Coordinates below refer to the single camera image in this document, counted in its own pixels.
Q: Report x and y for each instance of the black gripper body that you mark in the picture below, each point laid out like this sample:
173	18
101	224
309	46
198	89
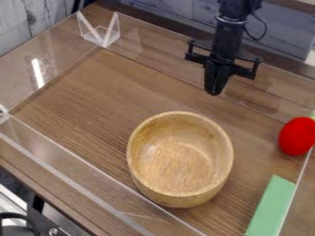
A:
225	49

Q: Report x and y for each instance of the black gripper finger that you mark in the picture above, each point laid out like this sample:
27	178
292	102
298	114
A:
224	72
210	77

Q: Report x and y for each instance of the red plush strawberry toy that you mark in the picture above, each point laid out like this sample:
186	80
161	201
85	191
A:
297	135

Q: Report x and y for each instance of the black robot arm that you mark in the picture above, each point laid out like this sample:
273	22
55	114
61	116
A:
238	9

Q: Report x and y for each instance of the wooden bowl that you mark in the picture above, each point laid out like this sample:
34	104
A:
181	157

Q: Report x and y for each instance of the green tape strip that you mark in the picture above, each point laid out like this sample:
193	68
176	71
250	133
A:
272	209

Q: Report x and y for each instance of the clear acrylic enclosure wall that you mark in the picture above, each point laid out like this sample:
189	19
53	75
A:
77	97

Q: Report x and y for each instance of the clear acrylic corner bracket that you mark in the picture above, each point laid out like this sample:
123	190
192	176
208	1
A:
101	35

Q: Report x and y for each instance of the black metal table bracket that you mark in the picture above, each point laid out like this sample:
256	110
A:
43	225

